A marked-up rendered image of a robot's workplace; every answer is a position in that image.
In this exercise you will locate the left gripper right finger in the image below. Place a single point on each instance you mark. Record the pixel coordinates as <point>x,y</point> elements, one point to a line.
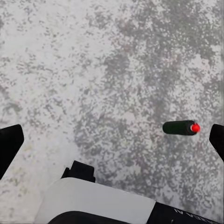
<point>217,140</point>

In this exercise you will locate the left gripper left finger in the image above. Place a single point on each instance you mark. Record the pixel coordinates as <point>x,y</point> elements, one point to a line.
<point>11,138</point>

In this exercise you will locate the pesticide atomizer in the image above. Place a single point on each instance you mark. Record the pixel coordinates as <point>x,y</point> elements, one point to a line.
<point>182,127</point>

